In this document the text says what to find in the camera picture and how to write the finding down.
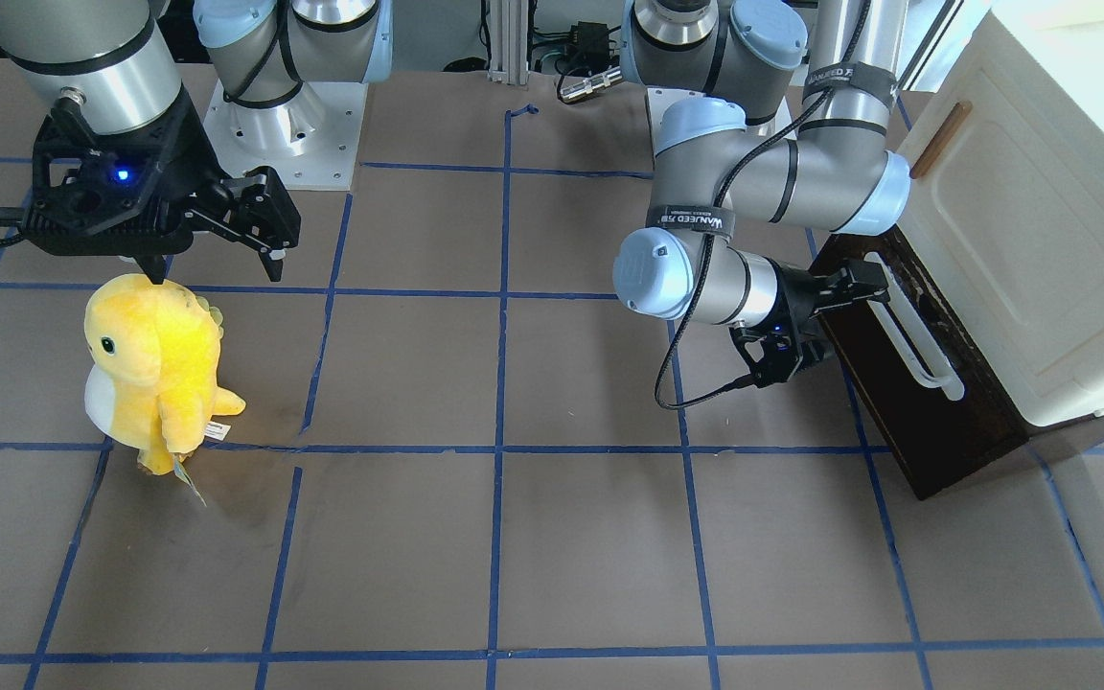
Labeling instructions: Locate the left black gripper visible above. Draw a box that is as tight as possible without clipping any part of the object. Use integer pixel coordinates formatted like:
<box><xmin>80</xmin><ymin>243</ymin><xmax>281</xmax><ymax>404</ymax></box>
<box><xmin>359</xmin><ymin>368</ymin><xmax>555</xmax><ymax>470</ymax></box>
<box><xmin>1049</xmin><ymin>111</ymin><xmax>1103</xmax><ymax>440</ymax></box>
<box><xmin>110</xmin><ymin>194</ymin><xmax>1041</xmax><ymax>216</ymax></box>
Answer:
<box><xmin>730</xmin><ymin>259</ymin><xmax>890</xmax><ymax>388</ymax></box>

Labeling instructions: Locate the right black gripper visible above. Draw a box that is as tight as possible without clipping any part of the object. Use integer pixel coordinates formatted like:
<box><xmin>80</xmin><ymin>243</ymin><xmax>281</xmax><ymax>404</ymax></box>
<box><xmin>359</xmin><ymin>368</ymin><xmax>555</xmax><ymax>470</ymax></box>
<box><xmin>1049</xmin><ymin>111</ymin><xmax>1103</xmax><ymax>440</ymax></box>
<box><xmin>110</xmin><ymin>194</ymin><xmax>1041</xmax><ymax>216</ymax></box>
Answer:
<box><xmin>22</xmin><ymin>91</ymin><xmax>302</xmax><ymax>287</ymax></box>

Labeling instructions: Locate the white drawer handle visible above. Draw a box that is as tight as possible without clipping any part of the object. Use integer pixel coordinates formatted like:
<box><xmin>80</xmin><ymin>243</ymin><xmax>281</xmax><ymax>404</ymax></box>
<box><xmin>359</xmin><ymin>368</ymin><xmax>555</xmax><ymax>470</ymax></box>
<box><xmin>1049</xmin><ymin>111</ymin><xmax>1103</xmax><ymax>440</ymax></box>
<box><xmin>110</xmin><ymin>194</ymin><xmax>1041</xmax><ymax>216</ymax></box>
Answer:
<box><xmin>863</xmin><ymin>252</ymin><xmax>967</xmax><ymax>402</ymax></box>

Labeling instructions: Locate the dark brown wooden drawer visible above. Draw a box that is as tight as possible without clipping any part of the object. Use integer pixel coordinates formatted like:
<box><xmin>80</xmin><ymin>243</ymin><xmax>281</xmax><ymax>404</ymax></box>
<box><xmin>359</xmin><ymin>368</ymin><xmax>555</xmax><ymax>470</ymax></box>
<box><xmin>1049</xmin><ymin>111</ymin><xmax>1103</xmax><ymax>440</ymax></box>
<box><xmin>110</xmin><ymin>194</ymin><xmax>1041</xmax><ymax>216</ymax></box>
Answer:
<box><xmin>811</xmin><ymin>229</ymin><xmax>1104</xmax><ymax>499</ymax></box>

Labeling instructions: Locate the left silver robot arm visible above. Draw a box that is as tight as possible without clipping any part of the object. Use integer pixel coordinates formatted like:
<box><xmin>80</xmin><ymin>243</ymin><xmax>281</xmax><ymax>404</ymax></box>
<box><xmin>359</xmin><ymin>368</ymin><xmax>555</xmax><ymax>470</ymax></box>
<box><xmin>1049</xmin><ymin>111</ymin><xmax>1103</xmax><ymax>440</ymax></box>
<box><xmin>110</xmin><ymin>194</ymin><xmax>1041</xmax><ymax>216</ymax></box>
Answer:
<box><xmin>612</xmin><ymin>1</ymin><xmax>911</xmax><ymax>389</ymax></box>

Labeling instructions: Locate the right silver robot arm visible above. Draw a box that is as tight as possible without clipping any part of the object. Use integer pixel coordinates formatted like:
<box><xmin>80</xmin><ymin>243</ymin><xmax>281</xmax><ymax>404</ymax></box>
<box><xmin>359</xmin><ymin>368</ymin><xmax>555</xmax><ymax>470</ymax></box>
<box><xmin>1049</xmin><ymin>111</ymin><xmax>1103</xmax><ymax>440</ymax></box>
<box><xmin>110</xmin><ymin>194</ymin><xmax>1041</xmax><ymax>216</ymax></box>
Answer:
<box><xmin>0</xmin><ymin>1</ymin><xmax>393</xmax><ymax>284</ymax></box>

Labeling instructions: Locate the yellow plush dinosaur toy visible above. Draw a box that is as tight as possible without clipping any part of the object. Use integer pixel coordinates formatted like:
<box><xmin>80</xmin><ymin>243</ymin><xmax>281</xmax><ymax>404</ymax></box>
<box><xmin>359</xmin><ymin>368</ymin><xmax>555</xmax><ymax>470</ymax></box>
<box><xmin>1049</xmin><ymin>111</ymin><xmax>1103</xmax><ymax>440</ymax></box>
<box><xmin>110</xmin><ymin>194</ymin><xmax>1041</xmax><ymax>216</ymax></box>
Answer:
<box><xmin>83</xmin><ymin>272</ymin><xmax>246</xmax><ymax>485</ymax></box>

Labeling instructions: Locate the cream plastic storage box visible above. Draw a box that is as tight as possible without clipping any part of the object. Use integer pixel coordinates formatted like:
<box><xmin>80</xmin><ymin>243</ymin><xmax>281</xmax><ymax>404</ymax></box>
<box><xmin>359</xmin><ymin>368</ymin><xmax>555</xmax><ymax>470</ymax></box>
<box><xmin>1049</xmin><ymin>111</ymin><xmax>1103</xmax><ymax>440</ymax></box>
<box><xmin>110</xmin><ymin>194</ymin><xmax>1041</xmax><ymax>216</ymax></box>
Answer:
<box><xmin>899</xmin><ymin>1</ymin><xmax>1104</xmax><ymax>426</ymax></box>

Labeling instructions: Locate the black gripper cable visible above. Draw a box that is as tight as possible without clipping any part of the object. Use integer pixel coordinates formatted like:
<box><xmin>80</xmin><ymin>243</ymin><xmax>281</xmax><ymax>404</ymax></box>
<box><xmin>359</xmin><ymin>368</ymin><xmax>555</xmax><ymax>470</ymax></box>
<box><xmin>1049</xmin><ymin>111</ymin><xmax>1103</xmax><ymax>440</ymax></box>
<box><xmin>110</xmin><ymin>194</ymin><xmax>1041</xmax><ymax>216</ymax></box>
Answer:
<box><xmin>652</xmin><ymin>0</ymin><xmax>874</xmax><ymax>411</ymax></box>

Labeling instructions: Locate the aluminium frame post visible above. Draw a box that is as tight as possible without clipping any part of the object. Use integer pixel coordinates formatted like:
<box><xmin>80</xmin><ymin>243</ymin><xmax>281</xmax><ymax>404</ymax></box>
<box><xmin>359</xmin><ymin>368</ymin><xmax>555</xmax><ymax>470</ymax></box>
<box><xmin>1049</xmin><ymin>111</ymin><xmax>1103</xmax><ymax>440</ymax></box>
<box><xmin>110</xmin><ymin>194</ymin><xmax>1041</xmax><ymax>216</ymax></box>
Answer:
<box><xmin>485</xmin><ymin>0</ymin><xmax>533</xmax><ymax>88</ymax></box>

